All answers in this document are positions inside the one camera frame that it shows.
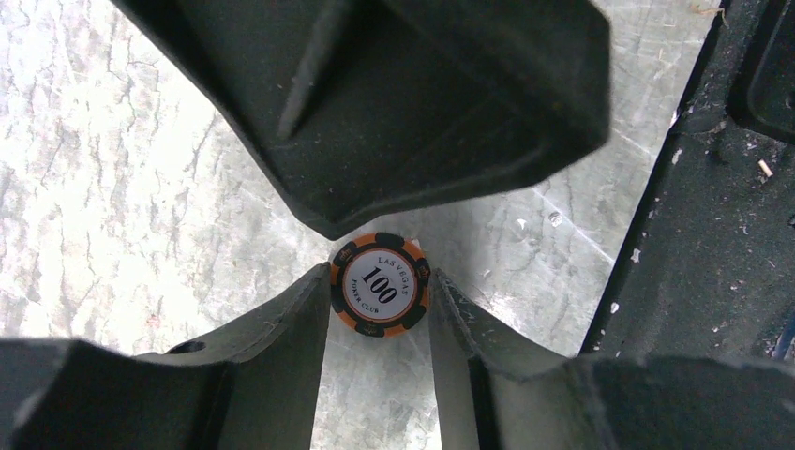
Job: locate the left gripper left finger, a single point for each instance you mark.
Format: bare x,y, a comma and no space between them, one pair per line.
252,383

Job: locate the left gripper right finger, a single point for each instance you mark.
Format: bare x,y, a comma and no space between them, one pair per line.
496,389

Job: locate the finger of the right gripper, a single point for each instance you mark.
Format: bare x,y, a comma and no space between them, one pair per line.
358,109

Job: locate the orange-black single chip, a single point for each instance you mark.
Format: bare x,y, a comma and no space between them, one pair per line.
379,284

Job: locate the black base frame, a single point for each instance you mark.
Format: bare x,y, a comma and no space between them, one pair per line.
707,266

